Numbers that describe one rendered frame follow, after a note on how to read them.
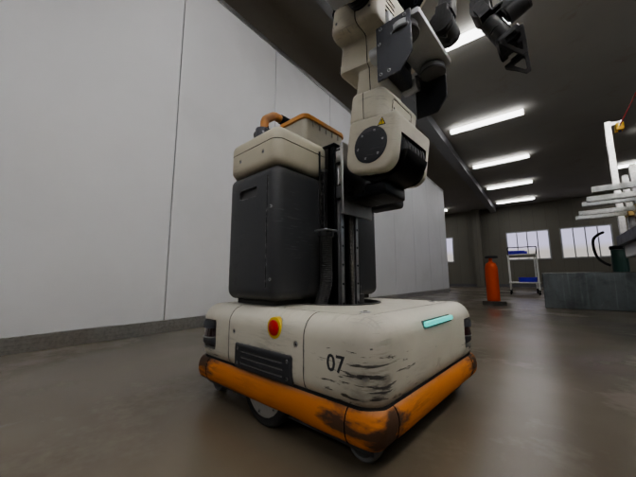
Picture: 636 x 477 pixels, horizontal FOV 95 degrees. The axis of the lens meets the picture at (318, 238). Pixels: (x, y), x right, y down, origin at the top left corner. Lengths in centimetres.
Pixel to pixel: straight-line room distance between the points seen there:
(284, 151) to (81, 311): 161
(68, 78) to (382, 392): 229
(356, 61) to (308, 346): 85
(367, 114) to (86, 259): 177
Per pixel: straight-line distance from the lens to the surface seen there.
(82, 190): 219
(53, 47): 247
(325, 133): 115
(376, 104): 91
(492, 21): 126
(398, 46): 93
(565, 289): 453
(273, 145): 90
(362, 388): 60
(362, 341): 58
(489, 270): 456
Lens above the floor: 36
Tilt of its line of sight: 8 degrees up
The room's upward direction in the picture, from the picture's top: straight up
